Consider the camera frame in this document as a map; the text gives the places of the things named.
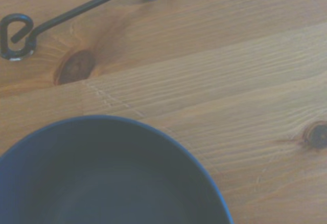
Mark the dark teal bowl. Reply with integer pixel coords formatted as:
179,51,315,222
0,115,235,224

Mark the black wire dish rack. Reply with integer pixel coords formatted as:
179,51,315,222
0,0,175,62

